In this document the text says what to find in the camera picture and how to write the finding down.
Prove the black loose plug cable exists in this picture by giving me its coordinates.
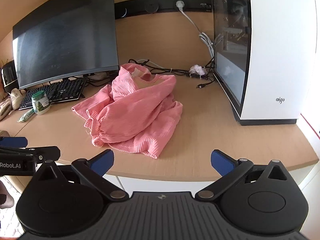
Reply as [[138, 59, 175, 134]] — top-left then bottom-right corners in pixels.
[[196, 78, 215, 89]]

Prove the black cable bundle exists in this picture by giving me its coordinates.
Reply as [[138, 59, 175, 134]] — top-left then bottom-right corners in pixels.
[[128, 59, 215, 81]]

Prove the black curved monitor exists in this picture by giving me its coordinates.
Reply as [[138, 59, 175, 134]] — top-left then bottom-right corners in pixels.
[[12, 0, 120, 90]]

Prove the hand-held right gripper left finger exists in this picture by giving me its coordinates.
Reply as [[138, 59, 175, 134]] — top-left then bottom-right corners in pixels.
[[31, 149, 127, 202]]

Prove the pink ribbed top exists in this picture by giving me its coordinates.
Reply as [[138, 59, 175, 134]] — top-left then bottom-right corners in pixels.
[[72, 64, 183, 159]]

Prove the black desktop device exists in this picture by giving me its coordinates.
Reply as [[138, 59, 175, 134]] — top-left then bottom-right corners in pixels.
[[1, 60, 18, 87]]

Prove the white power cable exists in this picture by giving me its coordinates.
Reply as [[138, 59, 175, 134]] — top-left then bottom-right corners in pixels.
[[176, 0, 216, 58]]

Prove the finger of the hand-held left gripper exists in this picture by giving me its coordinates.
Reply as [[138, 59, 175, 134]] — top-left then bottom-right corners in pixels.
[[0, 137, 28, 148], [0, 146, 61, 167]]

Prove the green-lid glass jar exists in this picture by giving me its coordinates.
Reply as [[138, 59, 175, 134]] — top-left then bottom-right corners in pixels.
[[31, 92, 51, 116]]

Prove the black power socket rail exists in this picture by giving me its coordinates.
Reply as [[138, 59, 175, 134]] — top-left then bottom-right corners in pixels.
[[114, 0, 213, 19]]

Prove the green wet wipes packet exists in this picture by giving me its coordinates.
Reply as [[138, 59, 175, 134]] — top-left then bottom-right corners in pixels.
[[17, 109, 35, 123]]

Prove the white computer case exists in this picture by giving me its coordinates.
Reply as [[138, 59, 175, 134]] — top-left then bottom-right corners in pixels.
[[211, 0, 318, 126]]

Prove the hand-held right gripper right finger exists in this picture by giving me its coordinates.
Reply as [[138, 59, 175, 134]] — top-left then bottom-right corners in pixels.
[[196, 149, 292, 202]]

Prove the white shoe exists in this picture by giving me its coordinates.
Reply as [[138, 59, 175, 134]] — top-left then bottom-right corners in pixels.
[[0, 98, 12, 121], [10, 88, 27, 110]]

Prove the black keyboard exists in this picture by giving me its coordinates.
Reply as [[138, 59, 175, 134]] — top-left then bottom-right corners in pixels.
[[18, 77, 88, 111]]

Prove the crumpled white tissue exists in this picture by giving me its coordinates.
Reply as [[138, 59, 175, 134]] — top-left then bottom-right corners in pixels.
[[189, 64, 207, 77]]

